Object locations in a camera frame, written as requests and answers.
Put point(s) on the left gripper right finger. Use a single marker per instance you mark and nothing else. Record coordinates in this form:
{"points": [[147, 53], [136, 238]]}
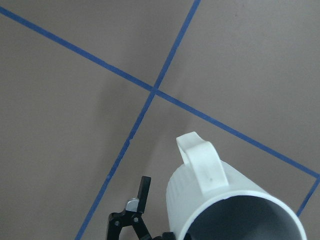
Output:
{"points": [[165, 236]]}

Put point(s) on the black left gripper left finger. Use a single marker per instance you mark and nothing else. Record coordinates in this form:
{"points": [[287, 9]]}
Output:
{"points": [[131, 215]]}

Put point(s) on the white plastic mug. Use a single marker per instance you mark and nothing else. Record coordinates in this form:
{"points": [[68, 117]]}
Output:
{"points": [[208, 199]]}

